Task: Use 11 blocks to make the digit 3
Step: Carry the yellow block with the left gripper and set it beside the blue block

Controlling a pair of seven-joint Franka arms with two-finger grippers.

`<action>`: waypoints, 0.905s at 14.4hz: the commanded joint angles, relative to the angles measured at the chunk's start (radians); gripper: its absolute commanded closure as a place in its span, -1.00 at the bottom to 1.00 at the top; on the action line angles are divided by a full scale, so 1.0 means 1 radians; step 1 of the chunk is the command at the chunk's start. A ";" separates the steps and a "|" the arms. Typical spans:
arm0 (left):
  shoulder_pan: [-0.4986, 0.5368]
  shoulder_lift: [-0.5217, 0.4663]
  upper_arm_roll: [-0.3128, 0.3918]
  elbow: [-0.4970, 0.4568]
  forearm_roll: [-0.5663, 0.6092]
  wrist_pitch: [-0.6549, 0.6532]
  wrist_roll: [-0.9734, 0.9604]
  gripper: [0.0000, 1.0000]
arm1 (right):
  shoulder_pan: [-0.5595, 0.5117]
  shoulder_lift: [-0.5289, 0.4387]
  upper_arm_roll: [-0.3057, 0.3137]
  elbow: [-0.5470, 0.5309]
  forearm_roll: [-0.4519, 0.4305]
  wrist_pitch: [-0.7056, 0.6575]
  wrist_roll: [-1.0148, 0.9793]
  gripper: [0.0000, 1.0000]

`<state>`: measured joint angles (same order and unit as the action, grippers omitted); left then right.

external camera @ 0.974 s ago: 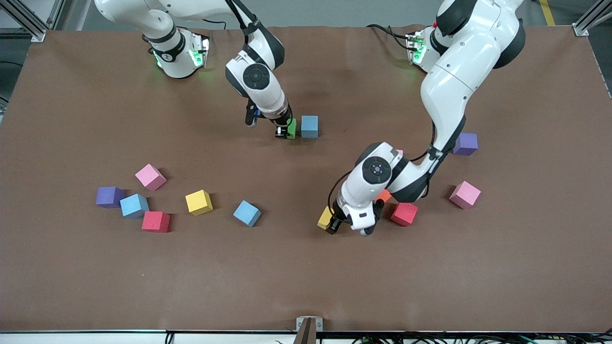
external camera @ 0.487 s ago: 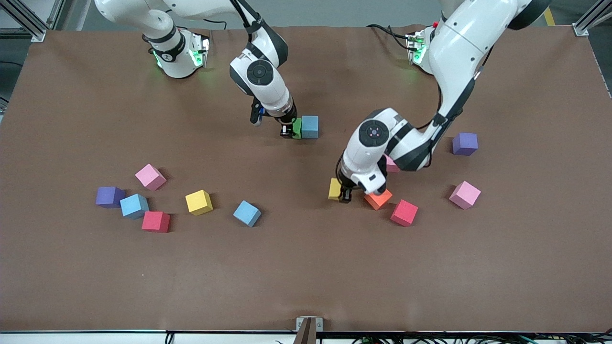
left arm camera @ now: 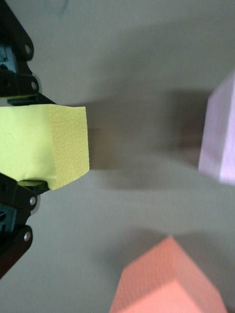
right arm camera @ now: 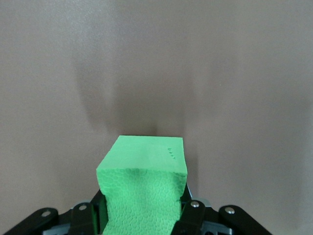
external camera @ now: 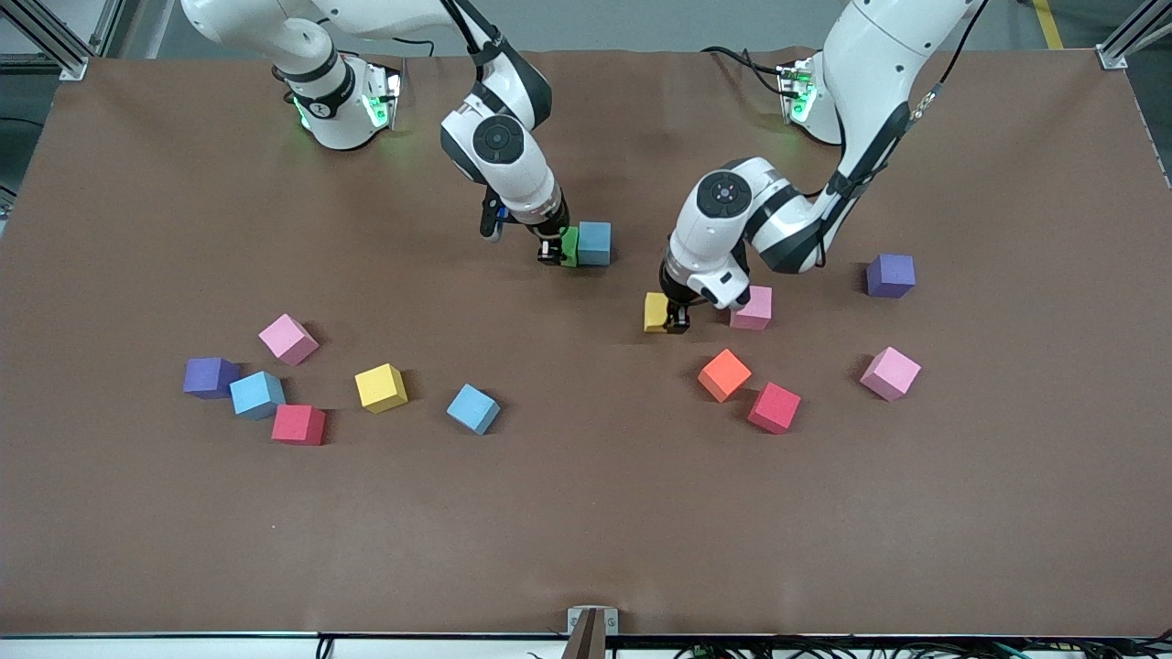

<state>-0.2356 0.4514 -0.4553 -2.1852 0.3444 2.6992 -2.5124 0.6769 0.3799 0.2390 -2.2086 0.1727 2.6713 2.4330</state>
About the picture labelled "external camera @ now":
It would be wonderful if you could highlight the blue foam cube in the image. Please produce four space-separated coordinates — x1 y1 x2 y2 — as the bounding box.
229 371 287 421
446 383 502 437
578 221 613 267

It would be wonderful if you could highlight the orange foam cube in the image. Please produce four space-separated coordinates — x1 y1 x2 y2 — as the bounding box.
697 348 754 404

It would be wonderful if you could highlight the pink foam cube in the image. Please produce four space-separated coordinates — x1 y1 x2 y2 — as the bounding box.
257 313 320 367
860 346 922 403
730 286 774 331

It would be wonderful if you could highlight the red foam cube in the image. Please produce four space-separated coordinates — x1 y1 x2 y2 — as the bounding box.
271 405 327 447
747 381 803 435

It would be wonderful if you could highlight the brown table cover sheet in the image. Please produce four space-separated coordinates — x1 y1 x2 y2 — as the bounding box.
0 48 1172 637

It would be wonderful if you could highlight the purple foam cube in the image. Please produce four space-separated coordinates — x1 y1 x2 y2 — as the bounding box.
865 254 917 299
182 357 242 400

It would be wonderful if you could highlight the black right base cable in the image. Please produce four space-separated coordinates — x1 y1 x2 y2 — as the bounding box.
366 37 436 60

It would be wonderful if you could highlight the black base cable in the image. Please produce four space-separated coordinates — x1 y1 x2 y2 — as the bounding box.
700 44 796 100
366 37 436 60

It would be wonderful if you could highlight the black left base cable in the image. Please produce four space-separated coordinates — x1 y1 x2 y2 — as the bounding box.
700 44 796 100

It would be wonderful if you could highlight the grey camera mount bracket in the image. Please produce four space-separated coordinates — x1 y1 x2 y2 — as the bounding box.
560 606 620 659

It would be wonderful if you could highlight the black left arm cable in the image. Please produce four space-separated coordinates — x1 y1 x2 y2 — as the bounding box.
806 0 992 268

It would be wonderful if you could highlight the white table front rail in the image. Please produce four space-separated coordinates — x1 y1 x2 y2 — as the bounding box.
0 633 1172 659

